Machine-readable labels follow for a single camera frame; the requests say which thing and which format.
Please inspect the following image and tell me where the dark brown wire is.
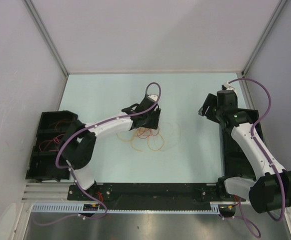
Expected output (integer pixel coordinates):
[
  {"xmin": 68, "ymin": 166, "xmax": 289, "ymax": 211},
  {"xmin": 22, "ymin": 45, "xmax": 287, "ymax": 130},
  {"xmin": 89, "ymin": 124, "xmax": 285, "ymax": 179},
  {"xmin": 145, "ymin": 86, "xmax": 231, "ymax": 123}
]
[{"xmin": 46, "ymin": 119, "xmax": 73, "ymax": 132}]

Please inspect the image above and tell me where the red wire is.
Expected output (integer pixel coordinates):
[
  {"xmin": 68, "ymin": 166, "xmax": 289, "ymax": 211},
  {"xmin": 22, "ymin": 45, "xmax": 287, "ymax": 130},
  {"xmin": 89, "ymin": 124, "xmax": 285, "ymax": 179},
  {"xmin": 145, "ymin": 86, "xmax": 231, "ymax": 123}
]
[{"xmin": 37, "ymin": 133, "xmax": 65, "ymax": 153}]

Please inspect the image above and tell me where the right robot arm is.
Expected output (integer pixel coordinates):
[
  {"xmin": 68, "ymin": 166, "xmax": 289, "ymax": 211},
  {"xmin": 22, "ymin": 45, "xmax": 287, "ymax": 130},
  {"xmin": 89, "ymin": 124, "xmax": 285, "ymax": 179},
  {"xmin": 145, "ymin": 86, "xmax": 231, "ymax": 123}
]
[{"xmin": 198, "ymin": 90, "xmax": 291, "ymax": 214}]

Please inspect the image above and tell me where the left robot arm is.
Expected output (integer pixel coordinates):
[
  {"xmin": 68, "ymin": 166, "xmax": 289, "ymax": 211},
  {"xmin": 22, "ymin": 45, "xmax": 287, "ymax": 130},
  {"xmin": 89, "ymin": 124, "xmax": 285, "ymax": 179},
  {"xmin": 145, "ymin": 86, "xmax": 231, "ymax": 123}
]
[{"xmin": 55, "ymin": 94, "xmax": 161, "ymax": 200}]

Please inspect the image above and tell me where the right black sorting bin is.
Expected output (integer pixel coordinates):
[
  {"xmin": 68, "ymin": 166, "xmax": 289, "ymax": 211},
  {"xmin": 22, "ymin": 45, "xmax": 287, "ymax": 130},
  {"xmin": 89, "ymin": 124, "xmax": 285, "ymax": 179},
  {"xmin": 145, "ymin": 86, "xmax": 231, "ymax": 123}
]
[{"xmin": 220, "ymin": 108, "xmax": 265, "ymax": 181}]

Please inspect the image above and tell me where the black sorting bin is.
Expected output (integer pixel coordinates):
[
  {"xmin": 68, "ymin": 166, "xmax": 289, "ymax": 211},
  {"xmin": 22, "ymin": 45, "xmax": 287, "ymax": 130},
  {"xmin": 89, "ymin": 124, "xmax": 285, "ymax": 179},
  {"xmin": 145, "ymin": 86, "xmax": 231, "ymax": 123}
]
[
  {"xmin": 220, "ymin": 108, "xmax": 265, "ymax": 181},
  {"xmin": 25, "ymin": 110, "xmax": 78, "ymax": 182}
]

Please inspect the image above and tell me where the left black sorting bin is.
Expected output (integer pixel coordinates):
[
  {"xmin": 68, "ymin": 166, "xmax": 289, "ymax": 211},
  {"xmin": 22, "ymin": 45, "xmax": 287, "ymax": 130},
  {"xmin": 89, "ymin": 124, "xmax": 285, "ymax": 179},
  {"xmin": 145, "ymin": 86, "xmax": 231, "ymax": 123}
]
[{"xmin": 25, "ymin": 110, "xmax": 78, "ymax": 182}]

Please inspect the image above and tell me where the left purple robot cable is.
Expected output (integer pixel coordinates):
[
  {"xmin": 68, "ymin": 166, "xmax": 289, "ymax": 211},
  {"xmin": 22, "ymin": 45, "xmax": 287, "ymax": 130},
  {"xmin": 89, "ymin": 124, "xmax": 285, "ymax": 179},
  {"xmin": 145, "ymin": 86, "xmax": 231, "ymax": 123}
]
[{"xmin": 32, "ymin": 82, "xmax": 162, "ymax": 226}]

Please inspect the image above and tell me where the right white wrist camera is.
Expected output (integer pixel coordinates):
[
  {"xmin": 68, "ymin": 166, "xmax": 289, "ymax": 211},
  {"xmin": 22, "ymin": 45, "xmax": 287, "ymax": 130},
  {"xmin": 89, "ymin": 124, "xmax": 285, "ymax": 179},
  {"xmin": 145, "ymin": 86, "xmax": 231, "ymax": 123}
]
[{"xmin": 221, "ymin": 82, "xmax": 236, "ymax": 91}]

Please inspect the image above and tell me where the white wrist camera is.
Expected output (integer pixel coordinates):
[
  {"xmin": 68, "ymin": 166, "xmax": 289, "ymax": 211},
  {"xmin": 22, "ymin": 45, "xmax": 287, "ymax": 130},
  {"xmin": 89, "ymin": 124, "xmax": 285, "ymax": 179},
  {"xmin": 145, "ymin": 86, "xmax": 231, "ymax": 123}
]
[
  {"xmin": 147, "ymin": 94, "xmax": 158, "ymax": 102},
  {"xmin": 221, "ymin": 82, "xmax": 236, "ymax": 91}
]

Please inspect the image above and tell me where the yellow wire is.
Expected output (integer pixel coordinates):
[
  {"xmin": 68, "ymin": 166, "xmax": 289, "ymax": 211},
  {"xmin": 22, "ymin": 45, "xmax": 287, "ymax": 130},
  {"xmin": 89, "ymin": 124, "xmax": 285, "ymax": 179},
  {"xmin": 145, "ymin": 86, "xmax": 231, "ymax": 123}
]
[{"xmin": 116, "ymin": 127, "xmax": 166, "ymax": 153}]

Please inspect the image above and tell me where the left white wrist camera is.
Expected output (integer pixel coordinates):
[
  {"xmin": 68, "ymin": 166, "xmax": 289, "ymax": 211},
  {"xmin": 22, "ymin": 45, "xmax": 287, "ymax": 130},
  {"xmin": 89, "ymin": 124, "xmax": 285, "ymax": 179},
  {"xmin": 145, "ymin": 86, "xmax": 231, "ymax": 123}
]
[{"xmin": 147, "ymin": 94, "xmax": 158, "ymax": 102}]

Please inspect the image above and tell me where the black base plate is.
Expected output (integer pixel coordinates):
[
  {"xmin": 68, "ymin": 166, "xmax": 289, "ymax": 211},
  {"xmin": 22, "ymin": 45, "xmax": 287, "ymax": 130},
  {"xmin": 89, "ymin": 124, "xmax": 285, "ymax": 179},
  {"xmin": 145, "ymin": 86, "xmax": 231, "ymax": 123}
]
[{"xmin": 67, "ymin": 182, "xmax": 247, "ymax": 211}]

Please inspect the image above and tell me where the white slotted cable duct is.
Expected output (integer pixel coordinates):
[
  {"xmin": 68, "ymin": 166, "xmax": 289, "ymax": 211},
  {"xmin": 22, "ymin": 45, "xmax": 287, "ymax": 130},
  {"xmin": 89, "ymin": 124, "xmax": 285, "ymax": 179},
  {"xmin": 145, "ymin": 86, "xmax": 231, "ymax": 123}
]
[{"xmin": 31, "ymin": 203, "xmax": 220, "ymax": 215}]

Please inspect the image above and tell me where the aluminium frame rail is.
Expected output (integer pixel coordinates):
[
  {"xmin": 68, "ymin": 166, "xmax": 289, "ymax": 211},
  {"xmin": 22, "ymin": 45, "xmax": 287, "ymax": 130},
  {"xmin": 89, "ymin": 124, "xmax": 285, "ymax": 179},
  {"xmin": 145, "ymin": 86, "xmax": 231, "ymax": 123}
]
[{"xmin": 22, "ymin": 0, "xmax": 69, "ymax": 79}]

